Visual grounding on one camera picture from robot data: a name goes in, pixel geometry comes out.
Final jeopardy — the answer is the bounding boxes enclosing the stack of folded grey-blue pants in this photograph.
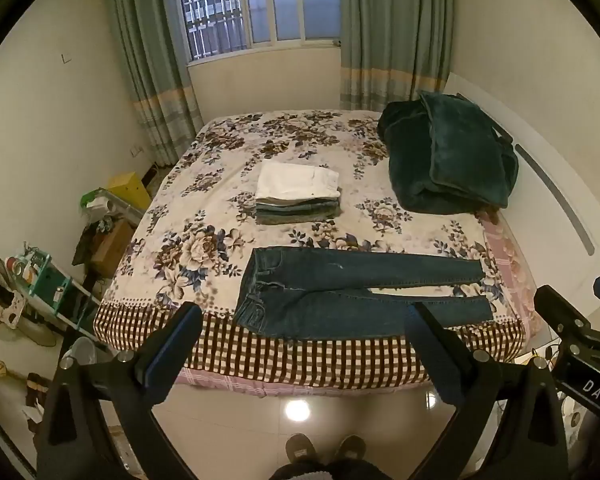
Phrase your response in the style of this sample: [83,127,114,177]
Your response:
[254,197,342,225]

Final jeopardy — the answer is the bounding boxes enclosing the dark green plush blanket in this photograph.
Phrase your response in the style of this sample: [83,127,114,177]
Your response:
[377,90,520,214]

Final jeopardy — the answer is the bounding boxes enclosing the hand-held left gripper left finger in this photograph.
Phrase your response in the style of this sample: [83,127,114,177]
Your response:
[36,301,204,480]

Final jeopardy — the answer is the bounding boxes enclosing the yellow box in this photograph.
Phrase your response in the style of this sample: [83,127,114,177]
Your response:
[106,171,152,211]

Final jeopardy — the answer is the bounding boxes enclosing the person's left shoe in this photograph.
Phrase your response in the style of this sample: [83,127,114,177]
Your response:
[285,433,315,463]

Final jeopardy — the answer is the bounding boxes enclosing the person's right shoe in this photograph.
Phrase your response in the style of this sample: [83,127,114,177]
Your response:
[336,435,367,462]

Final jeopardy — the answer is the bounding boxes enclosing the dark blue jeans pants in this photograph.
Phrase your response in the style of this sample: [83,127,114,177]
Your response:
[234,246,496,342]

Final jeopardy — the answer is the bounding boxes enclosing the white headboard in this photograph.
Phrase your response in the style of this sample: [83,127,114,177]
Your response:
[442,72,600,321]

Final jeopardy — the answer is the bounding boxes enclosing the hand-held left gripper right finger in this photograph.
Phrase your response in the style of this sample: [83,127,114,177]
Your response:
[405,301,569,480]

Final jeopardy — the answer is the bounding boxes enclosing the white folded pants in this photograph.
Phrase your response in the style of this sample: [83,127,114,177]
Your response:
[256,162,341,201]

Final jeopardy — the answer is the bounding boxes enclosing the brown cardboard box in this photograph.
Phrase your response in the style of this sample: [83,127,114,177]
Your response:
[90,220,137,278]

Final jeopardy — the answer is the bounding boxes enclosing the bed with floral sheet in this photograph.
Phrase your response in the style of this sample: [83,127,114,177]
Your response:
[94,110,548,397]

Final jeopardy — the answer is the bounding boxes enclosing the green and white plastic bin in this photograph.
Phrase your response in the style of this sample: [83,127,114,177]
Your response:
[80,187,146,223]

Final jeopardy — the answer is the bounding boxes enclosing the barred window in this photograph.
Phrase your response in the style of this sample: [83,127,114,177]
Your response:
[177,0,342,66]

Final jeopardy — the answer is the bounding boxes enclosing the green plastic shelf cart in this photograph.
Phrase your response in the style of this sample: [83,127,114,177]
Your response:
[5,242,103,336]

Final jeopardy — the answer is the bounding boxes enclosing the person's dark clothing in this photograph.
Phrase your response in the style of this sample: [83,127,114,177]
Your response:
[269,459,378,480]

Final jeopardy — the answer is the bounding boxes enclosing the person's shoe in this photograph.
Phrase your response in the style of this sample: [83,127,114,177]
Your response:
[336,435,367,462]
[285,433,315,463]

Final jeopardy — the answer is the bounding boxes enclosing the green striped curtain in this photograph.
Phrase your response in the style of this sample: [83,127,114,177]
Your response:
[104,0,205,167]
[339,0,455,114]

